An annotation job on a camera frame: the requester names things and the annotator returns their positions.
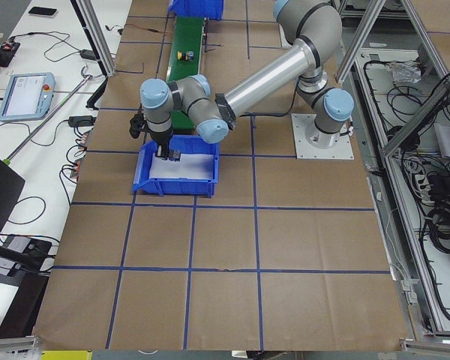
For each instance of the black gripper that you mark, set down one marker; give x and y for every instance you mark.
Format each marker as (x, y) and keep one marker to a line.
(162, 139)

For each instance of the yellow push button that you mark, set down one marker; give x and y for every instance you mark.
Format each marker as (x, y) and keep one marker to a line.
(185, 56)

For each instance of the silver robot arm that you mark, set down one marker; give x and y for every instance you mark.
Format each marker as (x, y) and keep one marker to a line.
(313, 29)

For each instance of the blue source bin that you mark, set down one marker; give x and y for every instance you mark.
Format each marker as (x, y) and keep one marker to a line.
(186, 144)

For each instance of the white foam pad source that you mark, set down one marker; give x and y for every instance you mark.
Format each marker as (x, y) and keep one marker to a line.
(190, 166)

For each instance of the green conveyor belt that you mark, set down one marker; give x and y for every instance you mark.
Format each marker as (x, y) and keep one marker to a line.
(187, 37)

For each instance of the black power adapter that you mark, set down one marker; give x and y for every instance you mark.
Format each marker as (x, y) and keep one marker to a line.
(87, 54)

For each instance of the blue destination bin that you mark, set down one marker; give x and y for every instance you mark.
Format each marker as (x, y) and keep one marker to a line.
(212, 9)

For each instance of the teach pendant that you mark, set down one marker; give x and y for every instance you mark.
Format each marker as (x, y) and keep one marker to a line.
(28, 97)

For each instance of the black smartphone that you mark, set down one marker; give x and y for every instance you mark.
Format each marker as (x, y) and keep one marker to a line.
(42, 11)

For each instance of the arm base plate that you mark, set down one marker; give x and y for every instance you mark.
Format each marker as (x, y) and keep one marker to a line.
(312, 144)

